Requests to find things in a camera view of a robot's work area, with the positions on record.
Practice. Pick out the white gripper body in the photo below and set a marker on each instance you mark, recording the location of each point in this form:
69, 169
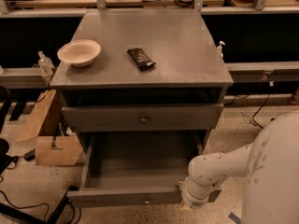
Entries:
193, 198

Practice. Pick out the grey drawer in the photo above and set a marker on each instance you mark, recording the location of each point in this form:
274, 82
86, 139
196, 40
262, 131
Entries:
126, 118
135, 168

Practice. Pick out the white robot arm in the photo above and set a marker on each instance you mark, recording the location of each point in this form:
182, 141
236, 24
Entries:
270, 166

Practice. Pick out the grey top drawer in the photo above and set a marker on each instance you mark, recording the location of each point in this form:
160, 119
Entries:
126, 118

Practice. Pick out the grey drawer cabinet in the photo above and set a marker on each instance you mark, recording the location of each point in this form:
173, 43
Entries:
188, 69

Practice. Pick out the open cardboard box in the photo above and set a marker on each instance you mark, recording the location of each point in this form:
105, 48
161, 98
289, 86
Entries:
52, 148

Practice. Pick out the black snack packet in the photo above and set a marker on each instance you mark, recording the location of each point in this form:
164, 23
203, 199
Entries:
142, 60

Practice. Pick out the white pump bottle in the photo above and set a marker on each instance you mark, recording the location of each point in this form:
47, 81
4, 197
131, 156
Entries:
220, 48

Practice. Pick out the white bowl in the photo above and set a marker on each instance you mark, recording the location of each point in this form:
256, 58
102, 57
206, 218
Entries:
79, 53

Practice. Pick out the clear sanitizer bottle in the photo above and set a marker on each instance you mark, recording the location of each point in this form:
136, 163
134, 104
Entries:
45, 63

